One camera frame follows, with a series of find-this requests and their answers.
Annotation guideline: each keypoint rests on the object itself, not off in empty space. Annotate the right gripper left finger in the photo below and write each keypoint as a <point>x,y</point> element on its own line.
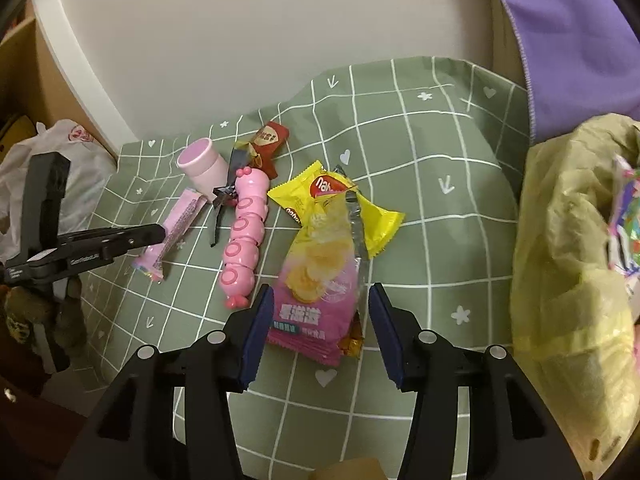
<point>222,362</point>

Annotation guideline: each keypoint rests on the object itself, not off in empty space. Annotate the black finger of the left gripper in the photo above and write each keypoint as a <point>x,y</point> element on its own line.
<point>116,242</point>

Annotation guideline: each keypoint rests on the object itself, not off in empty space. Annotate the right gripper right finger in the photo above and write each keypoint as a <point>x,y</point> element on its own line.
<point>425,363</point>

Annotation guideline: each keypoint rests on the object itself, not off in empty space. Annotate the pink chips bag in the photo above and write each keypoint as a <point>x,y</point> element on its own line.
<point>317,291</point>

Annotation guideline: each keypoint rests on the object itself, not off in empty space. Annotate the yellow nabati wafer wrapper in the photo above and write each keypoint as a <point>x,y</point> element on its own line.
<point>317,192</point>

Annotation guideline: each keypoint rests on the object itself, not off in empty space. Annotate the red snack wrapper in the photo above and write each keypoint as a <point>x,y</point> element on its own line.
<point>259,151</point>

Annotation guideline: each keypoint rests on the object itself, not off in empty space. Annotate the dark foil wrapper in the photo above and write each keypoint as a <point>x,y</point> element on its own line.
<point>222,194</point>

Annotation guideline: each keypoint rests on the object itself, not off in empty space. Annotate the left hand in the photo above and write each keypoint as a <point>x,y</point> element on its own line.
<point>23,309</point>

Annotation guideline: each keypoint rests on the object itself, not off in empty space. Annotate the orange snack wrapper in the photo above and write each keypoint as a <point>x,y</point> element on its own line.
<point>351,344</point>

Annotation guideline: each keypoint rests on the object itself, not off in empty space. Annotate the pink caterpillar toy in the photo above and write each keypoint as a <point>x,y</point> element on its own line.
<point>241,254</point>

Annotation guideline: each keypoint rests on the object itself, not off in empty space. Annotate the pink candy stick wrapper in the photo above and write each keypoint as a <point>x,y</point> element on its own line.
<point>181,216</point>

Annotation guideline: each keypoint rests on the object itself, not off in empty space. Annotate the wooden shelf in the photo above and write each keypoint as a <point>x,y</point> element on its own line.
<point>31,82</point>

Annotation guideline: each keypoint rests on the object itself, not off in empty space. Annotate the colourful wrapper in bag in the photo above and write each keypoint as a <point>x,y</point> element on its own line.
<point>623,228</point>

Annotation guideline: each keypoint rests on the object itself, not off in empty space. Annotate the purple cloth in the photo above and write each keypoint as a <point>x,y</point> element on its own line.
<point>580,60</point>

